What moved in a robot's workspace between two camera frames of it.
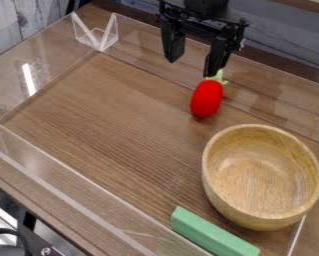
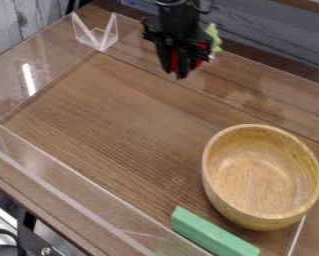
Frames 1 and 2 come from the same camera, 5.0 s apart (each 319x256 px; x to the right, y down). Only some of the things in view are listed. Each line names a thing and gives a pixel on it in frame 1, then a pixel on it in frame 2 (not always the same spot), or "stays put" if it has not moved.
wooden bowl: (260, 176) stays put
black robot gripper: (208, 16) to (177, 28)
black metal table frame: (34, 246) stays put
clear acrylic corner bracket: (96, 38) stays put
